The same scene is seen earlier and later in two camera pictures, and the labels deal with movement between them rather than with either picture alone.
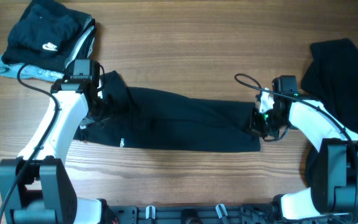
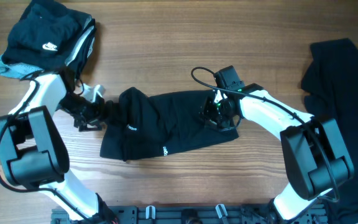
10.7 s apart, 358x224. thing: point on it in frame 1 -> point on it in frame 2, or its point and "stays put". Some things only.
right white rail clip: [219, 211] stays put
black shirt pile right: [345, 78] stays put
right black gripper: [258, 124] -> [209, 111]
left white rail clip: [150, 212] stays put
